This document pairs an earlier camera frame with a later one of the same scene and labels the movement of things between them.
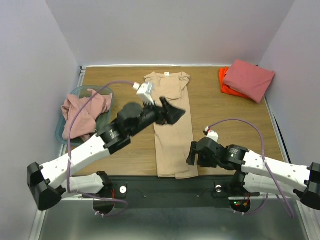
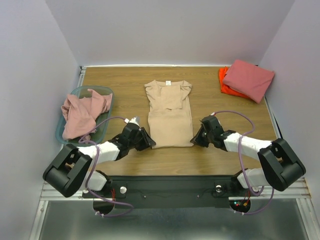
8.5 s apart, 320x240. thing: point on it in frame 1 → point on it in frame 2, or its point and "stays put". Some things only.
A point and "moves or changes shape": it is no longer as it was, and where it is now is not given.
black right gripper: x=196 y=153 → x=203 y=135
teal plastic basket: x=101 y=121 stays put
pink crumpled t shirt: x=84 y=123 stays put
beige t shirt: x=173 y=141 moves or changes shape
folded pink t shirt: x=250 y=80 stays put
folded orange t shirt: x=225 y=88 stays put
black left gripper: x=173 y=115 → x=147 y=142
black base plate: x=175 y=191 stays put
